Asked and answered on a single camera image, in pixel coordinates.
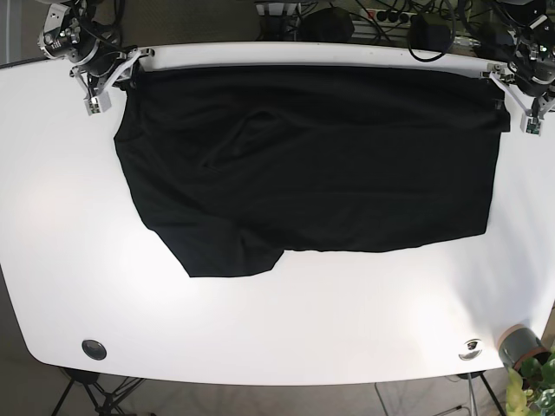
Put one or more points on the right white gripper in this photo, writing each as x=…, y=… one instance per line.
x=120, y=73

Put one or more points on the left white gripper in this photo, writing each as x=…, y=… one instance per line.
x=535, y=100

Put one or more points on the black T-shirt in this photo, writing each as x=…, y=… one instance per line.
x=232, y=167

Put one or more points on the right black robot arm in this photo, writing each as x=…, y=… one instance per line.
x=70, y=32

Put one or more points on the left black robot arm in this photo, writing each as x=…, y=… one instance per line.
x=527, y=71

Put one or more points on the white power strip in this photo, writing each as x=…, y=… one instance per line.
x=389, y=17

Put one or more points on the grey plant pot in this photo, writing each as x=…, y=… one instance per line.
x=519, y=343

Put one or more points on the silver table grommet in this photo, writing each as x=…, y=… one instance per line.
x=471, y=349

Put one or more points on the black table grommet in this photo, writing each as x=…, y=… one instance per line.
x=94, y=350

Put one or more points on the green potted plant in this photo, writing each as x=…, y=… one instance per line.
x=530, y=389

